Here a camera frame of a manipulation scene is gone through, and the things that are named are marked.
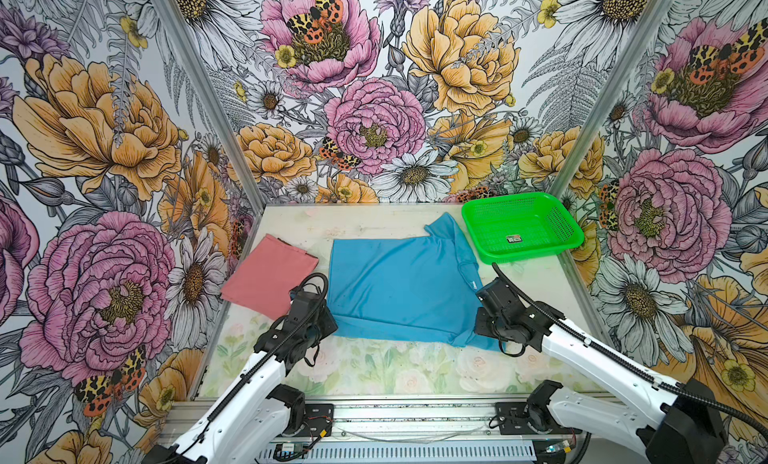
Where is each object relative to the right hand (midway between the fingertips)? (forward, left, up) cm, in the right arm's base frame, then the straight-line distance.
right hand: (484, 333), depth 81 cm
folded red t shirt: (+22, +65, -4) cm, 69 cm away
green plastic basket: (+40, -22, -3) cm, 46 cm away
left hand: (+3, +42, -1) cm, 42 cm away
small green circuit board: (-25, -15, -7) cm, 30 cm away
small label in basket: (+38, -21, -8) cm, 44 cm away
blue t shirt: (+19, +17, -10) cm, 27 cm away
